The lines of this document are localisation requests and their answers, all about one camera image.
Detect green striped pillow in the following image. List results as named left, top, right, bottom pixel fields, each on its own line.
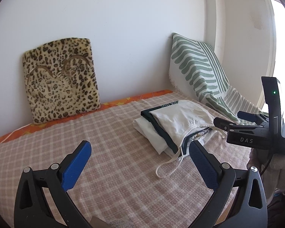
left=169, top=33, right=262, bottom=125

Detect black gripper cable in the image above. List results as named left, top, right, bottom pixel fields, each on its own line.
left=259, top=150, right=276, bottom=179

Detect folded white and green clothes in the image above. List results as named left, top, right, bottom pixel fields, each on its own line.
left=132, top=99, right=217, bottom=159

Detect right hand grey glove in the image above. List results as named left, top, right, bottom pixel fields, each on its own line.
left=261, top=154, right=285, bottom=199

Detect white trousers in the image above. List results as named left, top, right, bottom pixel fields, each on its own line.
left=148, top=100, right=227, bottom=179

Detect orange bed sheet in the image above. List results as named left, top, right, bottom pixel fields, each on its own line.
left=0, top=89, right=173, bottom=144

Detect pink plaid bed blanket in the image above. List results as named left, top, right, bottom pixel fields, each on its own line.
left=0, top=92, right=252, bottom=228

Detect leopard print cushion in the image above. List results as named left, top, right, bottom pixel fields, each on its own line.
left=22, top=38, right=101, bottom=125

